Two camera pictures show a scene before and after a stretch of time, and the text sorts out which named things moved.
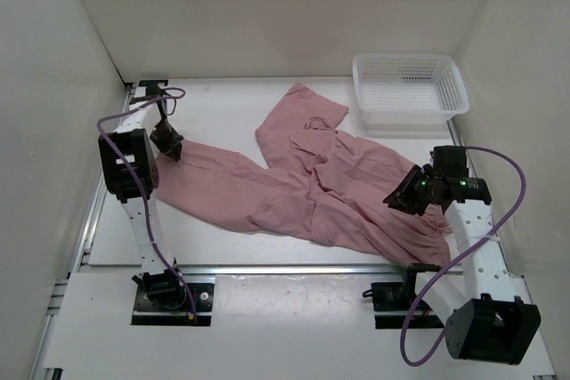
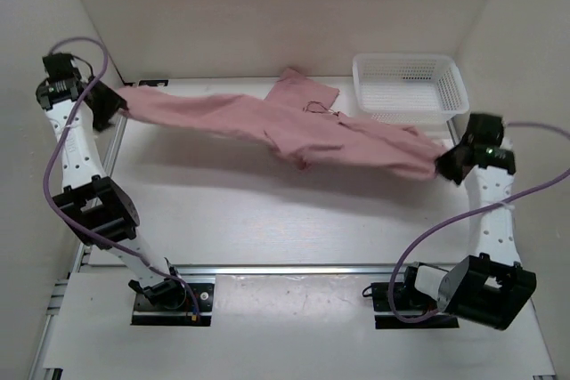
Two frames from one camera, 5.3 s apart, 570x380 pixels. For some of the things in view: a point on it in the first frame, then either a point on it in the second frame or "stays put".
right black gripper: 402,198 -> 443,165
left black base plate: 145,313 stays put
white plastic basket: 409,92 stays put
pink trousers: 323,182 -> 295,119
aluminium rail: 288,269 stays put
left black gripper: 173,145 -> 112,103
